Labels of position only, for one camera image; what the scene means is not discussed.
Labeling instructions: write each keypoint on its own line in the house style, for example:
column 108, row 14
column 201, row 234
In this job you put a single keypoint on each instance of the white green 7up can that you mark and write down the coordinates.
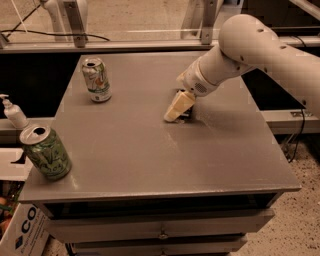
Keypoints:
column 95, row 75

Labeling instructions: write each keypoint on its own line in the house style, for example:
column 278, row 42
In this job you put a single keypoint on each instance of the green soda can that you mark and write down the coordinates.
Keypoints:
column 44, row 148

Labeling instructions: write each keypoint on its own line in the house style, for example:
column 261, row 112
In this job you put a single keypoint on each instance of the grey drawer cabinet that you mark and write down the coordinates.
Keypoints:
column 140, row 186

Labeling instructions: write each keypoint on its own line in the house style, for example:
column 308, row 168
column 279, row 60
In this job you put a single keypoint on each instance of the dark blue snack bar wrapper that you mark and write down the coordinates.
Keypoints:
column 185, row 115

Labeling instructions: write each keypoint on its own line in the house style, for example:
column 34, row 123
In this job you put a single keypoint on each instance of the metal frame rail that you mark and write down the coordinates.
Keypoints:
column 87, row 26

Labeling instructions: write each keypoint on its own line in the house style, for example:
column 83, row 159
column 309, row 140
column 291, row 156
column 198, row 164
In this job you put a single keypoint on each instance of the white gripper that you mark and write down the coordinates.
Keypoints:
column 195, row 81

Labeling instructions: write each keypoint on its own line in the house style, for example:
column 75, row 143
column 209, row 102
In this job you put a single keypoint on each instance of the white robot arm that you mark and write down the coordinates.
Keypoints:
column 245, row 43

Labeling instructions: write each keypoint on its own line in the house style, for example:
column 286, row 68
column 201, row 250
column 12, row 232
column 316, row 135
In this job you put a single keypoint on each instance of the white pump lotion bottle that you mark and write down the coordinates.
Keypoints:
column 14, row 113

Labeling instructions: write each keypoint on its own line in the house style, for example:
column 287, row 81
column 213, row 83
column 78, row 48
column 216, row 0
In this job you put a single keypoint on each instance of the white cardboard box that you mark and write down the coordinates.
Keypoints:
column 22, row 225

